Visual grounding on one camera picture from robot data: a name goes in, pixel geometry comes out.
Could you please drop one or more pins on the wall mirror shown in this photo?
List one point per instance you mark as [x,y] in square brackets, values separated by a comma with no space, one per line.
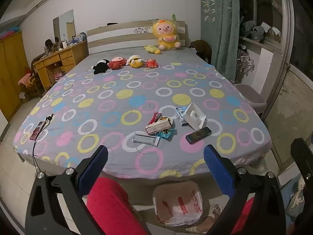
[66,24]

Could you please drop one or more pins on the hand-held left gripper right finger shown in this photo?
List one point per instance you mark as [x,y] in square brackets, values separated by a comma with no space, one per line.
[217,169]

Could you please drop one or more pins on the person's foot in white sandal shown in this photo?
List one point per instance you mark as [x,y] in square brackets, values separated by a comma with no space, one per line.
[207,219]

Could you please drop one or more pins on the large yellow plush in bag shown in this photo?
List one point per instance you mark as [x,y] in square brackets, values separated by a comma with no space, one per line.
[166,35]

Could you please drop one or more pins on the small red plush toy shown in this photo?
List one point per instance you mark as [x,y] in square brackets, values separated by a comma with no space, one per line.
[151,63]

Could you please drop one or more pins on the red snack wrapper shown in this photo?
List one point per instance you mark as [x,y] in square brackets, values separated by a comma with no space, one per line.
[154,118]

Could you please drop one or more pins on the blue and white carton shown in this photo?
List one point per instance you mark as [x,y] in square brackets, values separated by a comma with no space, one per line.
[179,113]

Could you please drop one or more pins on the silver snack wrapper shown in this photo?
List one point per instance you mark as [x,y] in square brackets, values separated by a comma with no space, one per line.
[145,139]

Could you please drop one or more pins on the chair with pink cloth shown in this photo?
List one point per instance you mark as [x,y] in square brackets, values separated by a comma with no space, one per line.
[28,80]

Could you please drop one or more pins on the white plastic bag red print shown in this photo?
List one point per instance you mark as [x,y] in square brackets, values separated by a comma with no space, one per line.
[177,203]

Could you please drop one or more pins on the black smartphone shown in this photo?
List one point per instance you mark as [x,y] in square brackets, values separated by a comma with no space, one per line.
[198,135]

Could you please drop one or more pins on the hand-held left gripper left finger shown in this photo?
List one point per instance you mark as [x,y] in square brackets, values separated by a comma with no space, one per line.
[94,169]

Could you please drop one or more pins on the green leaf-print curtain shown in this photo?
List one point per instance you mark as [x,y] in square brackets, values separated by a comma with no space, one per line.
[220,29]

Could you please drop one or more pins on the wooden desk with drawers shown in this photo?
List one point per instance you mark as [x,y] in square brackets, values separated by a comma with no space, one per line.
[58,61]

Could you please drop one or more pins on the grey clothes pile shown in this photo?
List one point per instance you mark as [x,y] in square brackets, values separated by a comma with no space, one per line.
[256,31]

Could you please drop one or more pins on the blue snack wrapper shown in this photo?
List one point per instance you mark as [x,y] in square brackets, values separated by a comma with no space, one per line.
[166,134]

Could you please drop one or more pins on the green bottle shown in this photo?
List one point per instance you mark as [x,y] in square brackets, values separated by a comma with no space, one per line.
[174,17]

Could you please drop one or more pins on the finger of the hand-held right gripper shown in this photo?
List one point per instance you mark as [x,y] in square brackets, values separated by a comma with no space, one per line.
[303,156]

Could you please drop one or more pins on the blue printed cloth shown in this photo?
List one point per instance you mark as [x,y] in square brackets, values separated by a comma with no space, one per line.
[294,195]

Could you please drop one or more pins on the white box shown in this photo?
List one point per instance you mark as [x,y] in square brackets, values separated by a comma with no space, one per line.
[195,118]

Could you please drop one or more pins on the rectangular snack box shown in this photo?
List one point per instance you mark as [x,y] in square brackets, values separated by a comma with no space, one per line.
[159,127]

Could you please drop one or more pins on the black plush toy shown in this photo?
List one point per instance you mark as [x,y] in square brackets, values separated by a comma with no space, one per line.
[100,66]

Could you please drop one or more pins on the dark brown chair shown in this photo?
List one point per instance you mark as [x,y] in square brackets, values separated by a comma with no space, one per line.
[201,49]

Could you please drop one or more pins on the striped wooden headboard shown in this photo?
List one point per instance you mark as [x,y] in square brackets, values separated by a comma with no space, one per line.
[117,33]

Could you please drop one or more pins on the round yellow plush toy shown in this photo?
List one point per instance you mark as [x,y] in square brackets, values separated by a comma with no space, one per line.
[135,62]

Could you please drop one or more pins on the bed with circle-print sheet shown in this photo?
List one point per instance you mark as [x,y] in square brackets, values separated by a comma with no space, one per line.
[146,90]

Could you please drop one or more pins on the small yellow-green plush toy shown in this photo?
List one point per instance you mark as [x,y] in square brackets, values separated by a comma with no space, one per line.
[152,49]

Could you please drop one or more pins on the yellow wooden wardrobe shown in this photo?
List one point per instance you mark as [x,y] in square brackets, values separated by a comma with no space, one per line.
[11,73]

